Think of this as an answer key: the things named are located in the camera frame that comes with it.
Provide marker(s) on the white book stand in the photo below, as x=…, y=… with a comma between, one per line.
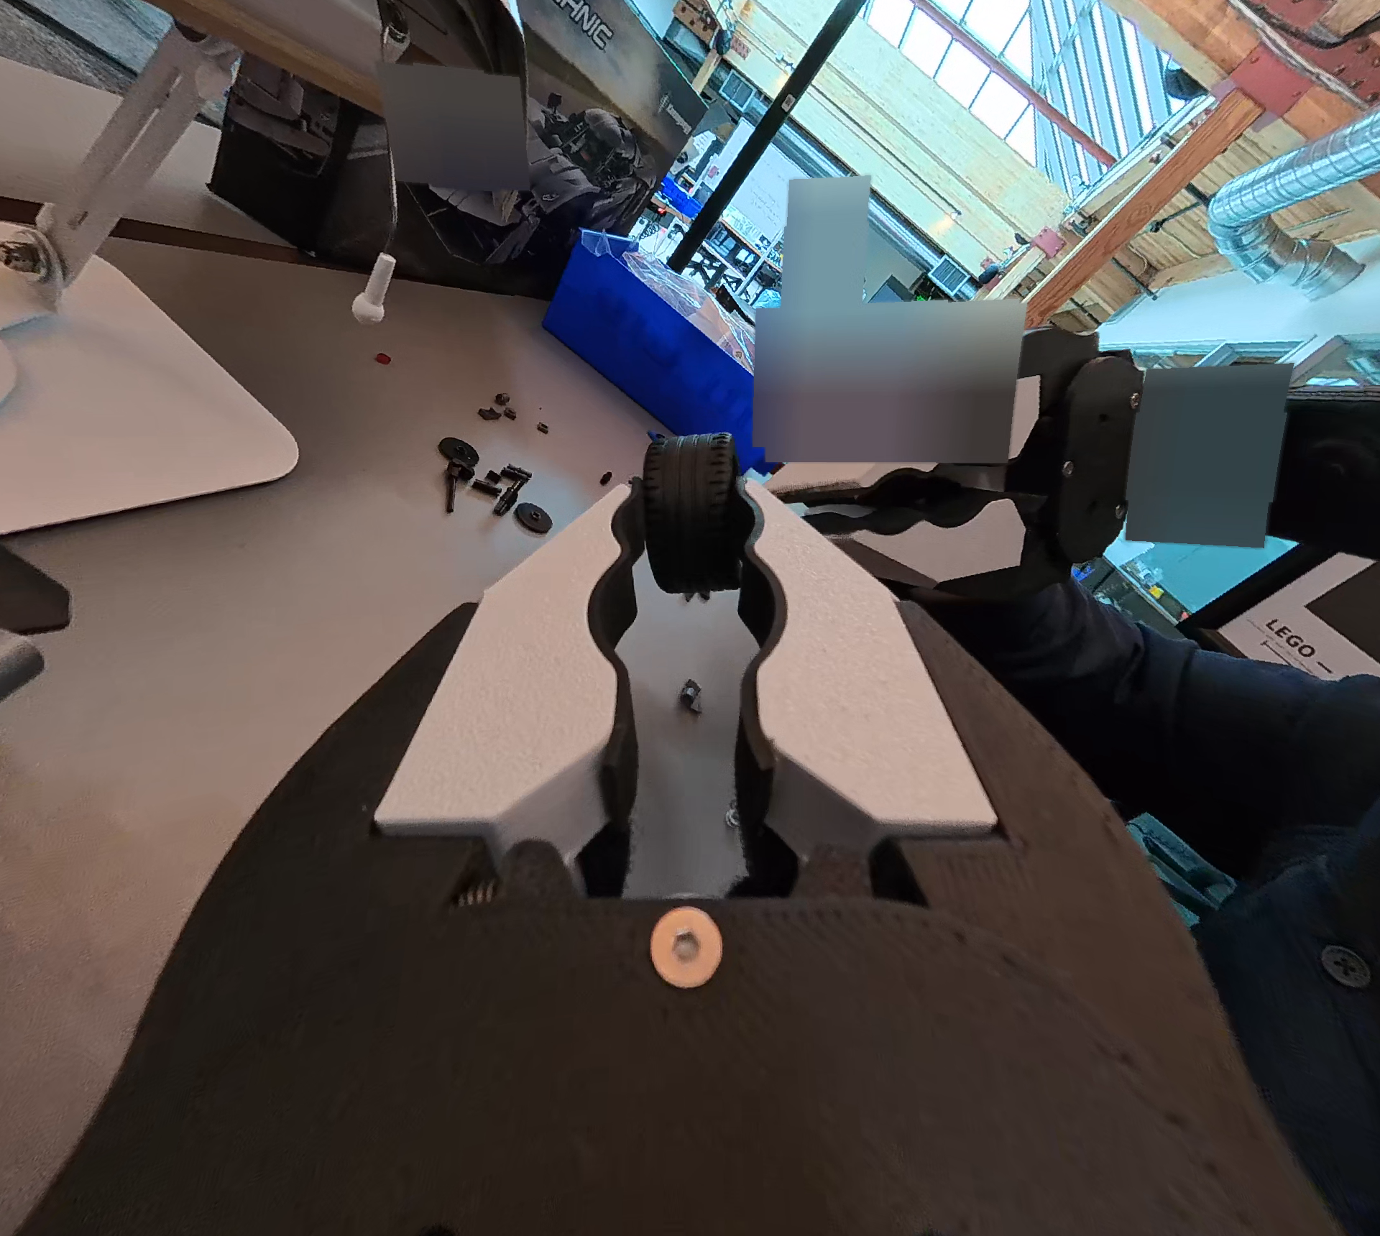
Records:
x=129, y=395

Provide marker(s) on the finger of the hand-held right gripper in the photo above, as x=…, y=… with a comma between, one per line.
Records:
x=1024, y=417
x=959, y=544

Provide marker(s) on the black pole with ribbed disc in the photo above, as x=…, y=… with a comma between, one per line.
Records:
x=819, y=51

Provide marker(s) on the small dark lego piece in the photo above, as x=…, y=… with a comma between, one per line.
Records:
x=690, y=694

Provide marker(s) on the silver spiral duct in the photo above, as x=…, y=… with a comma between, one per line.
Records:
x=1293, y=213

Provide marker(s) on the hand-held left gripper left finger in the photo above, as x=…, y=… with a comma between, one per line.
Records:
x=507, y=718

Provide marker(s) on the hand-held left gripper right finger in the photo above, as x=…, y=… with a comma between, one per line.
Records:
x=873, y=718

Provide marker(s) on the blue plastic bin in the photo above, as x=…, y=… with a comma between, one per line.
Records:
x=636, y=341

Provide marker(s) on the dark lego set box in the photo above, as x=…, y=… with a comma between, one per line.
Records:
x=582, y=137

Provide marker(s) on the clear plastic bags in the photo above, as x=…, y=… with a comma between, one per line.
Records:
x=690, y=287

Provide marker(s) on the pile of small lego pieces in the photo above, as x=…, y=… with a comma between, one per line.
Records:
x=534, y=515

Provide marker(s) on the black lego wheel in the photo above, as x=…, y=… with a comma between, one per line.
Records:
x=696, y=514

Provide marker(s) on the person's right forearm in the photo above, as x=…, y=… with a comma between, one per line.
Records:
x=1078, y=659

